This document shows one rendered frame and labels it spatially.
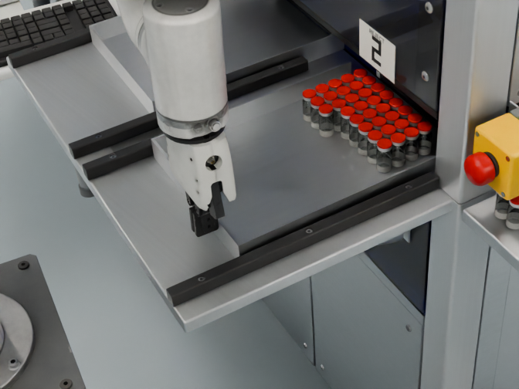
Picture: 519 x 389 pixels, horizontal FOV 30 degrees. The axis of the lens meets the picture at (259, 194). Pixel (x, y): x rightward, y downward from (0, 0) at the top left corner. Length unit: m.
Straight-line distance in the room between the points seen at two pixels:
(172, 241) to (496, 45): 0.48
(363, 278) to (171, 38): 0.77
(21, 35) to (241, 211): 0.71
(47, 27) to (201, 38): 0.85
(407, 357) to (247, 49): 0.58
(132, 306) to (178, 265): 1.18
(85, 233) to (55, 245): 0.08
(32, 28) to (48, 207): 0.96
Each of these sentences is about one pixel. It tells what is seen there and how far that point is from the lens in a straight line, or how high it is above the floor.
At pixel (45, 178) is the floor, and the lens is 2.84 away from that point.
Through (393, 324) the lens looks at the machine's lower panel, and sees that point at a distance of 1.65.
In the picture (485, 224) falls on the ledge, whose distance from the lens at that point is 1.29.
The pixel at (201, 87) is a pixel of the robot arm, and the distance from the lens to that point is 1.07.
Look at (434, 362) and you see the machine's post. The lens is 1.58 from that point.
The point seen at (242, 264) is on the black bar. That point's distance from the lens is 1.21.
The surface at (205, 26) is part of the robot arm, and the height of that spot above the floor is 1.22.
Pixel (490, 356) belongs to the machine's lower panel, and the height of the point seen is 0.50.
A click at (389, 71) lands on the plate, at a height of 1.00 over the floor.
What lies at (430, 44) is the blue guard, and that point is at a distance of 1.23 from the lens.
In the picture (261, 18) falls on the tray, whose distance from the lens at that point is 1.69.
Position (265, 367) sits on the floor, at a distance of 2.25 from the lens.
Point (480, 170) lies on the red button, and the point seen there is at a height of 1.01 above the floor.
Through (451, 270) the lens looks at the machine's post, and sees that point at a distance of 1.40.
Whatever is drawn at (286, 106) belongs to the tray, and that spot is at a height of 0.88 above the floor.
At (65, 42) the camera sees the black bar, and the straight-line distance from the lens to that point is 1.68.
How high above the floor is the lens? 1.76
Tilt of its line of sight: 42 degrees down
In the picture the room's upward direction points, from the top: 5 degrees counter-clockwise
